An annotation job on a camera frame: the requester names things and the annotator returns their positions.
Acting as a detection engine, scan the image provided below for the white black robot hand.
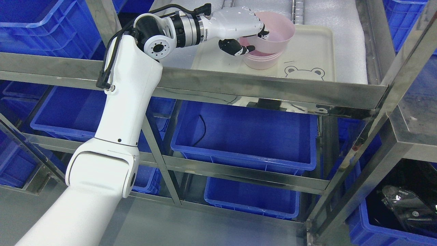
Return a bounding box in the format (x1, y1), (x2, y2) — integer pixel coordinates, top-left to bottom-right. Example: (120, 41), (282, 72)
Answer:
(200, 6), (270, 56)

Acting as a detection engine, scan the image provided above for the pink ikea bowl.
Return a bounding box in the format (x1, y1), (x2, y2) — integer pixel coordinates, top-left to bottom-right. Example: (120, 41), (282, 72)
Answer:
(239, 11), (296, 54)

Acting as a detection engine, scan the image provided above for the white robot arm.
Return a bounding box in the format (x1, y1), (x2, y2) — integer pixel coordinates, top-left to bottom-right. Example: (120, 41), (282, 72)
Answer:
(17, 3), (212, 246)

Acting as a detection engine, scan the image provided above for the blue bin shelf centre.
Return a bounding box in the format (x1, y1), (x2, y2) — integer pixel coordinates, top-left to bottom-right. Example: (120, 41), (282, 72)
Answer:
(170, 101), (318, 176)

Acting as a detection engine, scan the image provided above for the blue bin shelf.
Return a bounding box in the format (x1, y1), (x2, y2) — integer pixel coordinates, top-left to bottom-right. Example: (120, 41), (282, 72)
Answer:
(203, 177), (301, 220)
(170, 101), (318, 176)
(30, 85), (177, 142)

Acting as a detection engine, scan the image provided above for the blue bin shelf left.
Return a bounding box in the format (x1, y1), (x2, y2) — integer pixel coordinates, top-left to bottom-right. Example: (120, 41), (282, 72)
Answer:
(30, 85), (177, 142)

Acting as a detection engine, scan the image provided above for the blue bin shelf bottom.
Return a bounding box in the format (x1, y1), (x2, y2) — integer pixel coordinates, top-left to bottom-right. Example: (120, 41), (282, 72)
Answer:
(203, 177), (301, 220)

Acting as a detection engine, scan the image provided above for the steel shelf rack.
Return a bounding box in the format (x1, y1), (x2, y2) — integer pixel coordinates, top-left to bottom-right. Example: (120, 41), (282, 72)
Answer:
(1, 0), (436, 245)

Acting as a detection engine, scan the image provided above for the cream bear tray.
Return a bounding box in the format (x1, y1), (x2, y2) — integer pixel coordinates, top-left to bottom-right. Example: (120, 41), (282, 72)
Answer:
(191, 25), (337, 82)

